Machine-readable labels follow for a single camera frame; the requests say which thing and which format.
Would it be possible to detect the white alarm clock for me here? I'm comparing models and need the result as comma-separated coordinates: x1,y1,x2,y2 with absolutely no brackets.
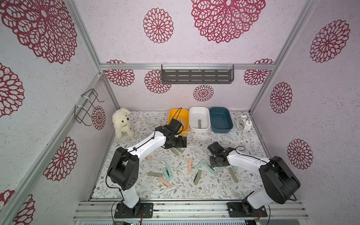
236,113,252,133

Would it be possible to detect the white storage box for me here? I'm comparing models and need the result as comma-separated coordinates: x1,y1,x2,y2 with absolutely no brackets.
189,106,211,133

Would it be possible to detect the yellow storage box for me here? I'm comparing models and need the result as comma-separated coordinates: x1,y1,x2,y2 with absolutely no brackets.
168,108,189,136

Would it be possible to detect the white plush dog toy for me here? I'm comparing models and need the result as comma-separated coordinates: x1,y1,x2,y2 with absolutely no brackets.
112,108,135,140

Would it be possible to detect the black wire wall rack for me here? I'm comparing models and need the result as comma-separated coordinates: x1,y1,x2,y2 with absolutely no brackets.
74,88,104,127

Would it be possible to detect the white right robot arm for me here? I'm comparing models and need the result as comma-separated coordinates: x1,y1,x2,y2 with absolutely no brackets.
208,142,301,214

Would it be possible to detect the grey wall shelf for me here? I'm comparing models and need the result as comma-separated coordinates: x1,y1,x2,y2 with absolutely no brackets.
160,65,234,84

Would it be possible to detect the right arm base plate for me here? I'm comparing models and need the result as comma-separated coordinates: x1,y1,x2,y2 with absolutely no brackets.
227,202,268,218

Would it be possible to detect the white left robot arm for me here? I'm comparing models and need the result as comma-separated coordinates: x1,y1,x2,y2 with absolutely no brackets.
106,119,187,209

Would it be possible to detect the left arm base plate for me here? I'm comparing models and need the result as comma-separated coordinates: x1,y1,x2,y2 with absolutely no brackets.
114,202,154,219

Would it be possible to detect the dark teal storage box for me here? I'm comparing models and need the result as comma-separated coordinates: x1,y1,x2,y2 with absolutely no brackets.
210,107,233,134

